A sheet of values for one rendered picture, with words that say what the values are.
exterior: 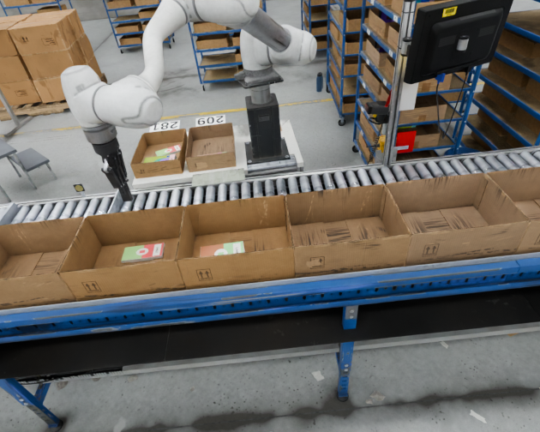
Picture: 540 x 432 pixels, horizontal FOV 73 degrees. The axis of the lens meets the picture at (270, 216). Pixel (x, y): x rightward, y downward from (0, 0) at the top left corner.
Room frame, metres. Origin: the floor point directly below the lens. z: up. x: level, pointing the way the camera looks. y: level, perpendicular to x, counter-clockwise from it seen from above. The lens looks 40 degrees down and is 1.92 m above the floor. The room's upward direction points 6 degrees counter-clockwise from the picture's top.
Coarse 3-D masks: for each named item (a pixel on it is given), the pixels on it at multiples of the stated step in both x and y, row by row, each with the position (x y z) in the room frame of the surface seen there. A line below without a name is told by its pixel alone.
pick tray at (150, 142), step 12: (156, 132) 2.22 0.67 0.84; (168, 132) 2.22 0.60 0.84; (180, 132) 2.22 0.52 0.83; (144, 144) 2.17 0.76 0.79; (156, 144) 2.22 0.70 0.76; (168, 144) 2.20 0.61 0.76; (180, 144) 2.18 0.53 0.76; (144, 156) 2.08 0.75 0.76; (156, 156) 2.06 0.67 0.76; (180, 156) 1.89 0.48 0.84; (132, 168) 1.84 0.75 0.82; (144, 168) 1.84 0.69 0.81; (156, 168) 1.84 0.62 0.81; (168, 168) 1.84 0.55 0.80; (180, 168) 1.84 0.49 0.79
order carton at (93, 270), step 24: (96, 216) 1.14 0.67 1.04; (120, 216) 1.14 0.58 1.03; (144, 216) 1.14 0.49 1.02; (168, 216) 1.14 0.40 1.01; (96, 240) 1.12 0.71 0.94; (120, 240) 1.14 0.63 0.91; (144, 240) 1.14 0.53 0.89; (168, 240) 1.13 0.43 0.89; (72, 264) 0.93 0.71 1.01; (96, 264) 1.03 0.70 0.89; (120, 264) 1.02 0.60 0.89; (144, 264) 0.85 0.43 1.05; (168, 264) 0.85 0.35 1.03; (72, 288) 0.85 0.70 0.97; (96, 288) 0.85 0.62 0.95; (120, 288) 0.85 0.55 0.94; (144, 288) 0.85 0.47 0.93; (168, 288) 0.85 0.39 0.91
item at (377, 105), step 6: (372, 102) 1.77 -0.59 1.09; (378, 102) 1.77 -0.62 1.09; (384, 102) 1.77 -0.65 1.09; (366, 108) 1.77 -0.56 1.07; (372, 108) 1.74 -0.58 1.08; (378, 108) 1.73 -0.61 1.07; (384, 108) 1.73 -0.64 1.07; (372, 114) 1.74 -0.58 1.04; (378, 114) 1.74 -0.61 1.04; (384, 114) 1.74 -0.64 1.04; (378, 120) 1.75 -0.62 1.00
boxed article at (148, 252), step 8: (128, 248) 1.09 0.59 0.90; (136, 248) 1.09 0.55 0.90; (144, 248) 1.08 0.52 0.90; (152, 248) 1.08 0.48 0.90; (160, 248) 1.07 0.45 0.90; (128, 256) 1.04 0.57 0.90; (136, 256) 1.04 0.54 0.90; (144, 256) 1.03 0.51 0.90; (152, 256) 1.03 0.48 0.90; (160, 256) 1.03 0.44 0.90
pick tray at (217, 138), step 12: (192, 132) 2.22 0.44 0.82; (204, 132) 2.22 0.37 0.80; (216, 132) 2.23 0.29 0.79; (228, 132) 2.23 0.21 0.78; (192, 144) 2.17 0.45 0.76; (204, 144) 2.15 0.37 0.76; (216, 144) 2.13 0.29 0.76; (228, 144) 2.11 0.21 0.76; (192, 156) 2.01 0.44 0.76; (204, 156) 1.85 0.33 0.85; (216, 156) 1.85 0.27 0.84; (228, 156) 1.85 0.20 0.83; (192, 168) 1.84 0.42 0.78; (204, 168) 1.85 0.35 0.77; (216, 168) 1.85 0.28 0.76
